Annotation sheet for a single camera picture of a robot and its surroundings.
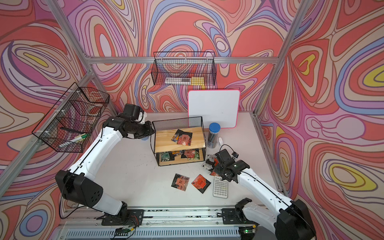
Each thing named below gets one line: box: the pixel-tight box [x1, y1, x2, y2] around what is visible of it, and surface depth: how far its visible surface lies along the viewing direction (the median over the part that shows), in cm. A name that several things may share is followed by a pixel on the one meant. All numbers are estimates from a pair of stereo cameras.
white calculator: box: [213, 176, 228, 199], surface depth 84 cm
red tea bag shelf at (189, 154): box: [184, 150, 196, 159], surface depth 95 cm
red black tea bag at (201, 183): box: [191, 174, 212, 194], surface depth 86 cm
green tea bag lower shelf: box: [161, 152, 171, 162], surface depth 95 cm
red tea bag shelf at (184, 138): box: [177, 131, 193, 146], surface depth 86 cm
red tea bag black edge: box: [171, 173, 190, 192], surface depth 86 cm
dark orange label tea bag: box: [171, 129, 183, 144], surface depth 87 cm
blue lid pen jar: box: [207, 122, 221, 149], surface depth 88 cm
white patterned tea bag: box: [202, 154, 215, 170], surface depth 92 cm
